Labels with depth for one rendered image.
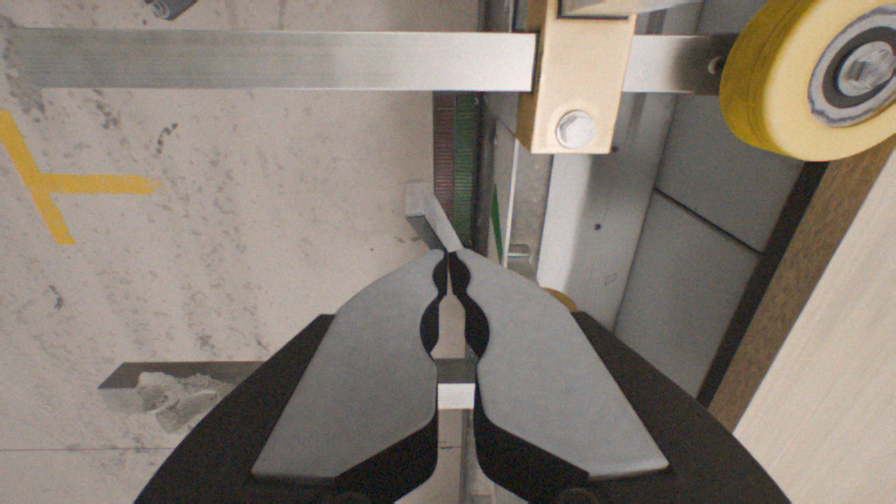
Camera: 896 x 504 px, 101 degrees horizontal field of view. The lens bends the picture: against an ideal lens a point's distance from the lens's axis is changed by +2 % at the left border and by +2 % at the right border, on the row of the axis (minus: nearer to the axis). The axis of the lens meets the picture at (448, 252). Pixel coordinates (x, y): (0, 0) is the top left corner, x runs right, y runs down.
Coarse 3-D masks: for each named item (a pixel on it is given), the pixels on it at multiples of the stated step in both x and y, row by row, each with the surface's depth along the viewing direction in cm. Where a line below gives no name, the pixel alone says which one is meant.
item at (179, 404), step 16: (144, 384) 29; (160, 384) 29; (176, 384) 29; (192, 384) 29; (208, 384) 29; (224, 384) 29; (144, 400) 29; (160, 400) 29; (176, 400) 29; (192, 400) 30; (208, 400) 30; (160, 416) 31; (176, 416) 31; (192, 416) 29; (176, 432) 30
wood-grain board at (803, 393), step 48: (816, 192) 22; (864, 192) 19; (816, 240) 22; (864, 240) 20; (768, 288) 25; (816, 288) 22; (864, 288) 22; (768, 336) 25; (816, 336) 24; (864, 336) 24; (720, 384) 29; (768, 384) 26; (816, 384) 26; (864, 384) 26; (768, 432) 28; (816, 432) 28; (864, 432) 28; (816, 480) 31; (864, 480) 32
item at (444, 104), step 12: (444, 96) 35; (444, 108) 35; (444, 120) 36; (444, 132) 36; (444, 144) 37; (444, 156) 37; (444, 168) 38; (444, 180) 39; (444, 192) 39; (444, 204) 40
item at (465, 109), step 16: (464, 96) 35; (464, 112) 36; (464, 128) 36; (464, 144) 37; (464, 160) 38; (464, 176) 38; (464, 192) 39; (464, 208) 40; (464, 224) 41; (464, 240) 42
